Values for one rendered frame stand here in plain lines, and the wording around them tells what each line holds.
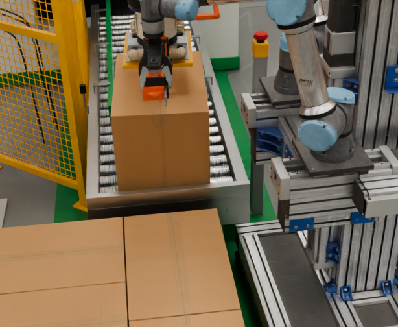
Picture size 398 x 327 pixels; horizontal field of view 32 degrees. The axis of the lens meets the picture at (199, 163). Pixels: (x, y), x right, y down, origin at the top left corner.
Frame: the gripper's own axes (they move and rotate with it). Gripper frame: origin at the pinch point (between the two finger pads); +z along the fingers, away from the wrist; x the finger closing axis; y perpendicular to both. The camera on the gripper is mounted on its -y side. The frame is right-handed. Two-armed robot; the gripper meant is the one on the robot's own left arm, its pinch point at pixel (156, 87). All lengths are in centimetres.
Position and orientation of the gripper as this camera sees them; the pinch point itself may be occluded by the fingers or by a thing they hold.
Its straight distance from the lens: 244.3
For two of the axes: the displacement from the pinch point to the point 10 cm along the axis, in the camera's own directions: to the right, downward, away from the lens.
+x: -10.0, 0.3, -0.1
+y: -0.3, -5.5, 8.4
